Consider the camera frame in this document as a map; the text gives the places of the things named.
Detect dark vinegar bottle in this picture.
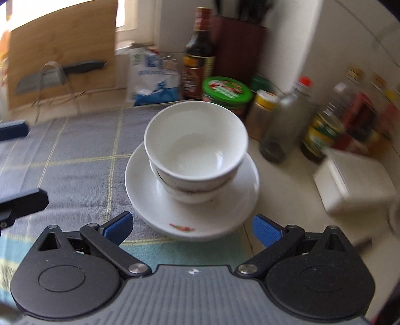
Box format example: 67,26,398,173
182,7,216,100

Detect santoku kitchen knife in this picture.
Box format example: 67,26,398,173
14,59,108,95

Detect white plastic container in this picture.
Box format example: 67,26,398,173
313,149,397,215

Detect grey teal checked towel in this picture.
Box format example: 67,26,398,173
0,105,251,301

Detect red label sauce bottle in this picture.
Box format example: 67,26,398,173
333,66,399,160

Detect clear glass oil bottle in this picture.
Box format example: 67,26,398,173
259,76,316,164

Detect dark red knife block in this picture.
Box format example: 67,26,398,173
211,1,275,85

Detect wire board rack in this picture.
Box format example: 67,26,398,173
33,61,81,125

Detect white bowl purple flowers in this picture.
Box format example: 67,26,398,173
144,101,249,192

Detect stained white fruit plate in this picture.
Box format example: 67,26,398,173
125,144,260,241

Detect yellow lid spice jar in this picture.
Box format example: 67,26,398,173
245,89,279,140

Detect white bowl pink flowers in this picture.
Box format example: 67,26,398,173
149,161,236,205

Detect bamboo cutting board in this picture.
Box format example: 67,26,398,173
8,1,117,110

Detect blue white salt bag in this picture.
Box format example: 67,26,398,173
125,47,181,106

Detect green lid sauce jar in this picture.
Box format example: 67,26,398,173
202,76,253,117

